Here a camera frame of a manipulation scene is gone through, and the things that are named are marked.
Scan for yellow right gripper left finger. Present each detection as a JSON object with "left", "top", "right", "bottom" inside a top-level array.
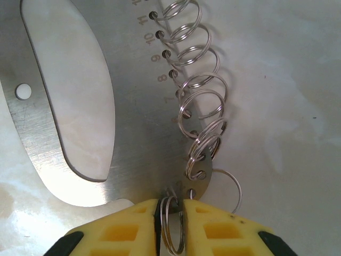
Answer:
[{"left": 46, "top": 198, "right": 163, "bottom": 256}]

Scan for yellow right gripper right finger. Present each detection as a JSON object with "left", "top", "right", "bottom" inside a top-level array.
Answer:
[{"left": 183, "top": 199, "right": 294, "bottom": 256}]

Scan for silver split key ring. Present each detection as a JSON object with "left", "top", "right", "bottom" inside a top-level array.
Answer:
[
  {"left": 185, "top": 134, "right": 222, "bottom": 181},
  {"left": 157, "top": 22, "right": 213, "bottom": 46},
  {"left": 189, "top": 118, "right": 229, "bottom": 161},
  {"left": 190, "top": 168, "right": 243, "bottom": 214},
  {"left": 170, "top": 70, "right": 229, "bottom": 107},
  {"left": 150, "top": 0, "right": 204, "bottom": 27},
  {"left": 163, "top": 45, "right": 221, "bottom": 69},
  {"left": 159, "top": 188, "right": 186, "bottom": 254},
  {"left": 177, "top": 90, "right": 224, "bottom": 134}
]

